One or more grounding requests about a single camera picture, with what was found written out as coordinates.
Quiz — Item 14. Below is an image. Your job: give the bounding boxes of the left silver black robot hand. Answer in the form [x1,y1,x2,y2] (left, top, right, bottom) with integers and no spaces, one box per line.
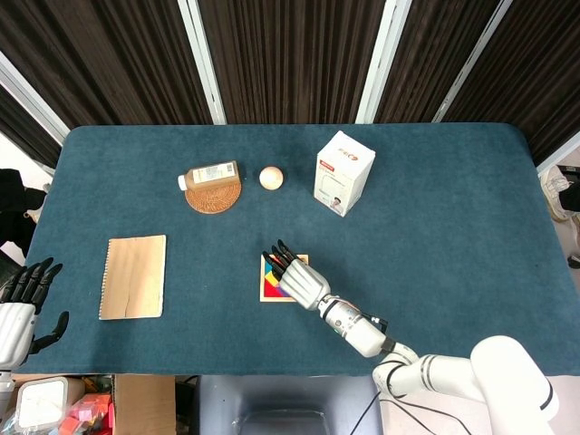
[0,257,70,369]

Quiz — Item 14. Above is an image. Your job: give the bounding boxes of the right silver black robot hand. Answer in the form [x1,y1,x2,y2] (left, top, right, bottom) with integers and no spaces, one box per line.
[262,238,333,312]

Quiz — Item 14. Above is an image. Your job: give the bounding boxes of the wooden tangram tray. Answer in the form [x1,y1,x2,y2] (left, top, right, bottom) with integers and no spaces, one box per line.
[258,253,310,304]

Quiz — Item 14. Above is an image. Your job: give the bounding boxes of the white lidded plastic container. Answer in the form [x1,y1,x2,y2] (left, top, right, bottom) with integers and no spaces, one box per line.
[15,376,69,431]

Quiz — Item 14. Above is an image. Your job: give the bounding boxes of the teal table cloth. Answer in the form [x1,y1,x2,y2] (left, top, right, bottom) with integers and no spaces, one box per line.
[24,122,573,377]

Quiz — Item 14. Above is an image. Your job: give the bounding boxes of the pale wooden ball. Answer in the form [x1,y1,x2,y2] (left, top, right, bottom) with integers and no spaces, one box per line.
[258,166,285,191]

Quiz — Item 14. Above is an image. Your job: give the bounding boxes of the white desk lamp carton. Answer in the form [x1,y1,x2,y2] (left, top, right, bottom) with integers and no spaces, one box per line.
[313,130,377,218]

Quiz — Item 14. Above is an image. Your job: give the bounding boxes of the black bag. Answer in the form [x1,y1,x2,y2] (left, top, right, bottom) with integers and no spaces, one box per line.
[0,168,49,255]

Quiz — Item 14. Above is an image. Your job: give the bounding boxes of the round woven rattan coaster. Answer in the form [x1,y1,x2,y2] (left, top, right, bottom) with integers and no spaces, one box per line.
[185,179,242,213]

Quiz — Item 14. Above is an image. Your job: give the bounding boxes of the kraft paper notebook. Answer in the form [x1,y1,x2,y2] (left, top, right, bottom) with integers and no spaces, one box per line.
[98,234,168,321]

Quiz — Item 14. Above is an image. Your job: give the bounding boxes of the brown drink bottle white cap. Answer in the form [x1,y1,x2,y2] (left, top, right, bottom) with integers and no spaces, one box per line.
[177,159,241,191]

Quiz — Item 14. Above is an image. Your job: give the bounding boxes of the brown cardboard box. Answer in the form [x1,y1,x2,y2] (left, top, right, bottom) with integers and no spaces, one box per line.
[112,374,177,435]

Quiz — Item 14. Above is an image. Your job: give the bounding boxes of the dark ribbed screen panel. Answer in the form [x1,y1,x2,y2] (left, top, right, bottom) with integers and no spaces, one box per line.
[0,83,63,169]
[375,0,499,123]
[198,0,386,124]
[0,0,214,133]
[446,0,580,167]

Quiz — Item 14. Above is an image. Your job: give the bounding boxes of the pale sneakers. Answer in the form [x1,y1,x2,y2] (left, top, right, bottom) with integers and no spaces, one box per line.
[541,165,580,223]

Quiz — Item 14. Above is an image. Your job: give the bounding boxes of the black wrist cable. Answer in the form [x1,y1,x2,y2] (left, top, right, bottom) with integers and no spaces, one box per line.
[360,311,390,353]

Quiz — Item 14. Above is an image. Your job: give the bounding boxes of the black floor cable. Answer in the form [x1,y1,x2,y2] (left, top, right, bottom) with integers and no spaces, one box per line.
[378,391,493,435]

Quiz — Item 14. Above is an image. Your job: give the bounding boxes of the white screen frame post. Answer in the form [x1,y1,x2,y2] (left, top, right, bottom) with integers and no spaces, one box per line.
[536,130,580,176]
[0,52,72,146]
[355,0,412,124]
[177,0,227,126]
[432,0,517,123]

